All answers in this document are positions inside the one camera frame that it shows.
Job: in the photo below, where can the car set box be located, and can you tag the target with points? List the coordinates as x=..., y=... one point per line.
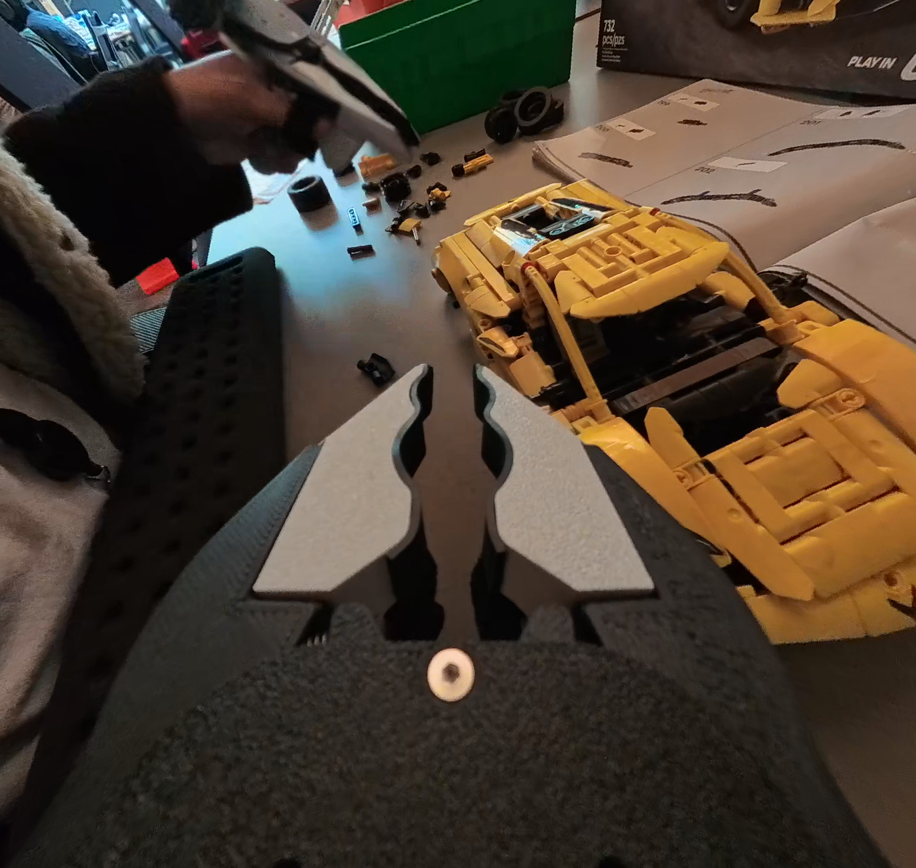
x=680, y=38

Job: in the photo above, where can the white lattice bracket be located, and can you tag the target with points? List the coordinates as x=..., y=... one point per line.
x=328, y=9

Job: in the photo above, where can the yellow brick car model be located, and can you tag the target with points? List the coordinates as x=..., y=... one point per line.
x=644, y=274

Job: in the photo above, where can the pile of small black yellow pieces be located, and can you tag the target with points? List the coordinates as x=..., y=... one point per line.
x=401, y=188

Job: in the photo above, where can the red plastic piece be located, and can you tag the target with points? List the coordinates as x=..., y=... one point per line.
x=157, y=276

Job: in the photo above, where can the grey desk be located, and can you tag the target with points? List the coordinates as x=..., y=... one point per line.
x=343, y=296

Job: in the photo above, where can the green plastic bin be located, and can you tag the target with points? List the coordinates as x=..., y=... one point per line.
x=465, y=59

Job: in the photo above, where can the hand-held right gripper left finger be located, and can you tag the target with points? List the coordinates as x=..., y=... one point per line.
x=343, y=510

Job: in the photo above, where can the dark perforated panel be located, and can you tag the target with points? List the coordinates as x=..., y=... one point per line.
x=193, y=417

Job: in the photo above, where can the person's left hand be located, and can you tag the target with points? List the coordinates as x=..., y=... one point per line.
x=215, y=110

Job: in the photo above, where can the beige trousers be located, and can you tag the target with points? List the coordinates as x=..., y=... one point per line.
x=36, y=560

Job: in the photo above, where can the open instruction booklet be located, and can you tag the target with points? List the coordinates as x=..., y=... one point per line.
x=751, y=167

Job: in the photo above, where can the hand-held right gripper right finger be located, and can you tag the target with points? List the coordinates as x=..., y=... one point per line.
x=565, y=517

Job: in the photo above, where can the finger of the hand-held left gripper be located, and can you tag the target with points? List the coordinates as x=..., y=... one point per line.
x=358, y=92
x=361, y=131

